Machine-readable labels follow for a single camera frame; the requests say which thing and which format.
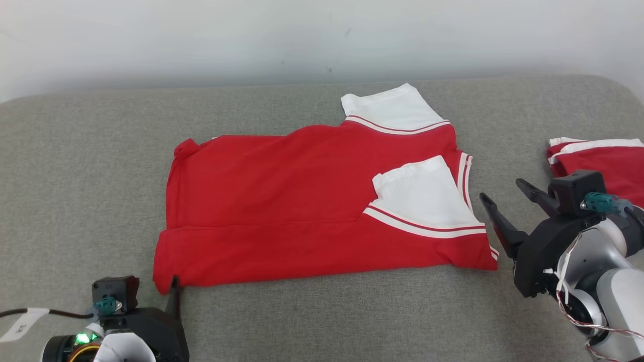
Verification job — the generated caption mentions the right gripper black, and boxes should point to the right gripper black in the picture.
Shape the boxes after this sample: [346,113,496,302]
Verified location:
[479,178,604,298]

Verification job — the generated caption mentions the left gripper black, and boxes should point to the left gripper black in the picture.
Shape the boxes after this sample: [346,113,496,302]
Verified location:
[101,276,189,362]

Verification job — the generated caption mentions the red shorts with white trim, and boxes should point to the red shorts with white trim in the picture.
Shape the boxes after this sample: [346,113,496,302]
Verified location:
[547,137,644,209]

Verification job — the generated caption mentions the red basketball jersey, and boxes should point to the red basketball jersey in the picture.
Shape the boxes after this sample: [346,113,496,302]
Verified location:
[152,83,500,295]

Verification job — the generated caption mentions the thin red white wires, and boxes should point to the thin red white wires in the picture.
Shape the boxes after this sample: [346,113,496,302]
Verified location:
[543,231,644,362]

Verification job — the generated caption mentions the teal cable connector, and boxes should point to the teal cable connector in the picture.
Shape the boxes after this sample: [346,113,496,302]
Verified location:
[581,192,632,214]
[93,297,121,316]

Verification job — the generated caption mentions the thin black cable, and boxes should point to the thin black cable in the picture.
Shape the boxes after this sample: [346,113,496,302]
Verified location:
[0,308,96,320]

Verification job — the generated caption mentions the white paper cable tag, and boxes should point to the white paper cable tag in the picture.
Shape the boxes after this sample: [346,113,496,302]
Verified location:
[0,308,50,343]

